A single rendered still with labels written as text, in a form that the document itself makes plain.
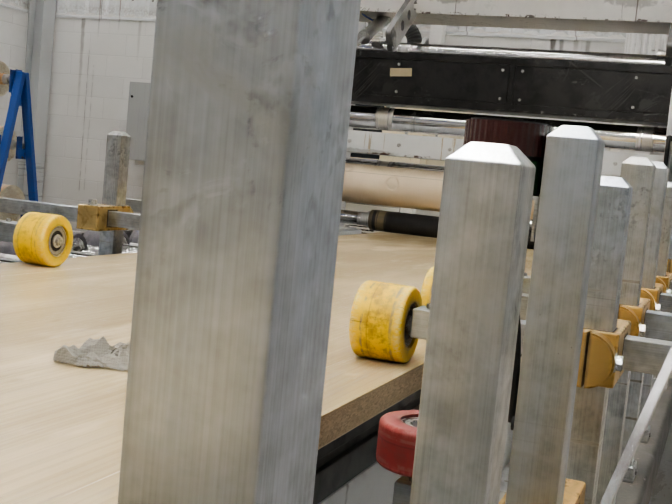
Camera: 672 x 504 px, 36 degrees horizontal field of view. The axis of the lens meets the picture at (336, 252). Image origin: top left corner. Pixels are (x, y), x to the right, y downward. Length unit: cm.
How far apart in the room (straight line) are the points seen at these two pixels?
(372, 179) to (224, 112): 297
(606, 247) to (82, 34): 1073
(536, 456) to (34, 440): 34
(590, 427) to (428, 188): 221
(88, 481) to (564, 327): 32
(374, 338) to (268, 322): 81
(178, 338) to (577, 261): 50
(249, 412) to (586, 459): 77
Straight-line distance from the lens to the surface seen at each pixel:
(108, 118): 1125
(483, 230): 46
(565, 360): 71
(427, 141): 314
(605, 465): 124
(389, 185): 317
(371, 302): 103
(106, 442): 70
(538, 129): 71
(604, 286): 96
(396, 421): 79
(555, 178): 71
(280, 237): 22
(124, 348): 93
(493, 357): 46
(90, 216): 210
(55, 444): 70
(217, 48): 22
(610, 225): 95
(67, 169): 1152
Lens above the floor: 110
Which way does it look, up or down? 5 degrees down
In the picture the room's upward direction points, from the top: 5 degrees clockwise
